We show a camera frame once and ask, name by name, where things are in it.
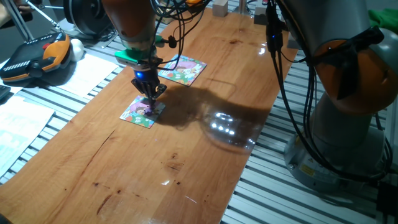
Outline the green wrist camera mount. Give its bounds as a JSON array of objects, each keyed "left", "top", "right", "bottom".
[{"left": 114, "top": 34, "right": 165, "bottom": 67}]

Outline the black and orange teach pendant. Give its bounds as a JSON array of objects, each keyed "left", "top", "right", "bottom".
[{"left": 0, "top": 32, "right": 72, "bottom": 83}]

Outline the person forearm in black sleeve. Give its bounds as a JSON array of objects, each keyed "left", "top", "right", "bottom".
[{"left": 0, "top": 0, "right": 34, "bottom": 28}]

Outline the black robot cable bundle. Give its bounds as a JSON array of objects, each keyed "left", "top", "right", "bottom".
[{"left": 150, "top": 0, "right": 392, "bottom": 181}]

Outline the white paper sheet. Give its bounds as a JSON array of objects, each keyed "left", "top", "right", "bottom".
[
  {"left": 0, "top": 95, "right": 56, "bottom": 178},
  {"left": 57, "top": 53, "right": 120, "bottom": 99}
]

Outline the cartoon puzzle with missing piece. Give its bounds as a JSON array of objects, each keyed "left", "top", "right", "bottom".
[{"left": 119, "top": 95, "right": 167, "bottom": 129}]

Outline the beige box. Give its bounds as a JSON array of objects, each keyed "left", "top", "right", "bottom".
[{"left": 213, "top": 0, "right": 229, "bottom": 18}]

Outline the frame pole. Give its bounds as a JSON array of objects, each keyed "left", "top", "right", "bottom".
[{"left": 233, "top": 0, "right": 252, "bottom": 15}]

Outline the green cloth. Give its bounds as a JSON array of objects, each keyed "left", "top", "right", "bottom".
[{"left": 368, "top": 7, "right": 398, "bottom": 34}]

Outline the grey metal tripod leg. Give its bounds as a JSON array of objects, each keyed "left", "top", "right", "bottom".
[{"left": 2, "top": 0, "right": 35, "bottom": 42}]

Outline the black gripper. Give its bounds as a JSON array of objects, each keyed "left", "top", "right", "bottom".
[{"left": 130, "top": 65, "right": 168, "bottom": 108}]

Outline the white computer mouse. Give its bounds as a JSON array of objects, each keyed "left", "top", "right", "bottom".
[{"left": 70, "top": 38, "right": 85, "bottom": 62}]

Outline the complete cartoon puzzle picture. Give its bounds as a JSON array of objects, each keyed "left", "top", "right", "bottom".
[{"left": 157, "top": 54, "right": 208, "bottom": 87}]

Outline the black filament spool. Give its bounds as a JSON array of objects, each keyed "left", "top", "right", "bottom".
[{"left": 63, "top": 0, "right": 116, "bottom": 37}]

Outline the glossy wooden board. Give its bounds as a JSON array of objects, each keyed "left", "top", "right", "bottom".
[{"left": 0, "top": 8, "right": 299, "bottom": 224}]

